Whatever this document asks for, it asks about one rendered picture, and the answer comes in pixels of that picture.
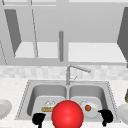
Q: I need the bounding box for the dark green bottle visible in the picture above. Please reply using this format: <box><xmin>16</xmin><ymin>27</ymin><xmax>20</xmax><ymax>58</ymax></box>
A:
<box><xmin>124</xmin><ymin>88</ymin><xmax>128</xmax><ymax>103</ymax></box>

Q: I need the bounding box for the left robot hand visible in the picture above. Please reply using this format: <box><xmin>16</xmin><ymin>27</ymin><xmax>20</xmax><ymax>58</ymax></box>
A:
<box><xmin>31</xmin><ymin>112</ymin><xmax>47</xmax><ymax>128</ymax></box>

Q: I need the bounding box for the grey steel double sink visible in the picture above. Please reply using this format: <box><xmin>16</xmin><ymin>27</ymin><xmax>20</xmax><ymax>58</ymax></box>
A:
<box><xmin>14</xmin><ymin>78</ymin><xmax>118</xmax><ymax>122</ymax></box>

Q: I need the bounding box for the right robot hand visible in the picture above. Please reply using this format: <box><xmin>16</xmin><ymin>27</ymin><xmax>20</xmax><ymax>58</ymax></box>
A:
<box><xmin>97</xmin><ymin>108</ymin><xmax>115</xmax><ymax>127</ymax></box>

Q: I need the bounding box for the red ball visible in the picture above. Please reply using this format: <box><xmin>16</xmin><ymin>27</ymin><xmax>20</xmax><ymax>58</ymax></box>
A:
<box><xmin>51</xmin><ymin>99</ymin><xmax>85</xmax><ymax>128</ymax></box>

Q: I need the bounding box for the brown bread piece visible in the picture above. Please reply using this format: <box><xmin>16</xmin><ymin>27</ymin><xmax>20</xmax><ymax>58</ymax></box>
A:
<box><xmin>40</xmin><ymin>106</ymin><xmax>56</xmax><ymax>113</ymax></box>

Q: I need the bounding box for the grey steel tap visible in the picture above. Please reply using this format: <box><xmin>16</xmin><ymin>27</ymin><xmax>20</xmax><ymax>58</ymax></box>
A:
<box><xmin>65</xmin><ymin>64</ymin><xmax>92</xmax><ymax>86</ymax></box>

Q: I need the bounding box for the small orange round thing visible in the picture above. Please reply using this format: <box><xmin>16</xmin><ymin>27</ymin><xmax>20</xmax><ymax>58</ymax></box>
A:
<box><xmin>85</xmin><ymin>104</ymin><xmax>92</xmax><ymax>112</ymax></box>

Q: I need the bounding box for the white wall cupboard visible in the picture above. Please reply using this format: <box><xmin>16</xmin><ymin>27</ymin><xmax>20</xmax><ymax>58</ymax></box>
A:
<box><xmin>0</xmin><ymin>0</ymin><xmax>128</xmax><ymax>66</ymax></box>

